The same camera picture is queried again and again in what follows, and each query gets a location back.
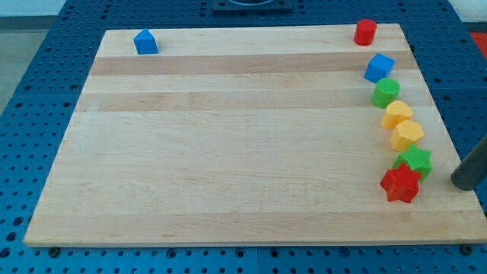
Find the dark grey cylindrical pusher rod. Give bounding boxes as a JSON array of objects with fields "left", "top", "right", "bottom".
[{"left": 450, "top": 136, "right": 486, "bottom": 191}]

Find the green star block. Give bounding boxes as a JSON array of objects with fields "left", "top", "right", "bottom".
[{"left": 393, "top": 145, "right": 433, "bottom": 182}]

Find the red star block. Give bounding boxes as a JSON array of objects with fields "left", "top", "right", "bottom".
[{"left": 380, "top": 164, "right": 422, "bottom": 203}]

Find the wooden board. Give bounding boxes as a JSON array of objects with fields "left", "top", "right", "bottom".
[{"left": 24, "top": 24, "right": 486, "bottom": 247}]

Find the yellow hexagon block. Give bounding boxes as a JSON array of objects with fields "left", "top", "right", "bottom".
[{"left": 390, "top": 120, "right": 425, "bottom": 152}]

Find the yellow heart block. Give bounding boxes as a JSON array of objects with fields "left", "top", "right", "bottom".
[{"left": 380, "top": 100, "right": 413, "bottom": 129}]

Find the green cylinder block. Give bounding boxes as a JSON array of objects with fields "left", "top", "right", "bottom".
[{"left": 371, "top": 78, "right": 400, "bottom": 109}]

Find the blue cube block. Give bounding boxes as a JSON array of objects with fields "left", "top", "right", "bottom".
[{"left": 364, "top": 53, "right": 396, "bottom": 83}]

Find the red cylinder block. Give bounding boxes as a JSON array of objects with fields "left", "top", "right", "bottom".
[{"left": 353, "top": 18, "right": 377, "bottom": 46}]

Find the blue triangular prism block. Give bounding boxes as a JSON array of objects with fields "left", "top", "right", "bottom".
[{"left": 133, "top": 28, "right": 158, "bottom": 55}]

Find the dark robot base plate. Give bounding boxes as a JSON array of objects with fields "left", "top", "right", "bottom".
[{"left": 210, "top": 0, "right": 293, "bottom": 11}]

